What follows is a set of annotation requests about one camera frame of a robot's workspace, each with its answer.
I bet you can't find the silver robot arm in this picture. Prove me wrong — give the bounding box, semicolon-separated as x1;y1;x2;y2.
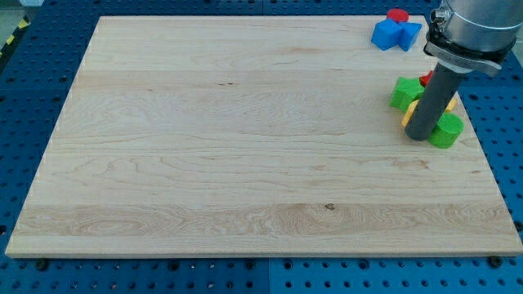
424;0;522;77

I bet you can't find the wooden board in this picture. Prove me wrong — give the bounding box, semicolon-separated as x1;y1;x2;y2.
6;16;522;258

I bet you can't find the yellow block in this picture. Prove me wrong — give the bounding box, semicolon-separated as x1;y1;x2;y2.
401;98;458;127

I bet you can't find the green star block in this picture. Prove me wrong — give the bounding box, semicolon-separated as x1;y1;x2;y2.
390;77;424;112

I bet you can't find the blue cube block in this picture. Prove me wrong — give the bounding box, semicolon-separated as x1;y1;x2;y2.
371;19;403;51

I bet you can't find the red star block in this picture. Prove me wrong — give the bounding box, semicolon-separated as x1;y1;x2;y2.
418;70;433;87

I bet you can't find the green cylinder block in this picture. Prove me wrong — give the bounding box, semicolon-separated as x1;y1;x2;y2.
428;113;464;149

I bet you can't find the blue triangle block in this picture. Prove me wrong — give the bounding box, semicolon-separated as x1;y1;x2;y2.
398;22;422;51

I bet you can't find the red cylinder block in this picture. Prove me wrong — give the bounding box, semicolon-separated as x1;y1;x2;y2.
387;8;409;23

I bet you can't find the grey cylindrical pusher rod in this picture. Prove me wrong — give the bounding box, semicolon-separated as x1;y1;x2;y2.
405;60;470;141

